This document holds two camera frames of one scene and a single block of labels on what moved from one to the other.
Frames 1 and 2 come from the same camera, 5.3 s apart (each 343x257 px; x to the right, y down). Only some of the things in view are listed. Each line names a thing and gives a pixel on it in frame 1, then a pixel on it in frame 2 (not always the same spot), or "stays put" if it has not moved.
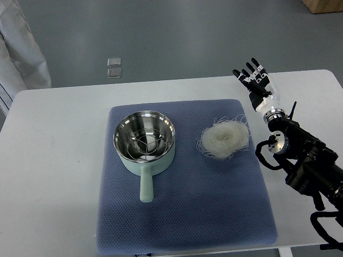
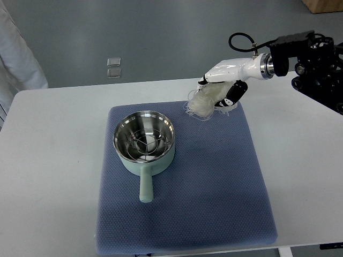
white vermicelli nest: (225, 138) → (201, 103)
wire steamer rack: (147, 145) stays put
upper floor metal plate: (114, 62) stays put
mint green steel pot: (145, 142) stays put
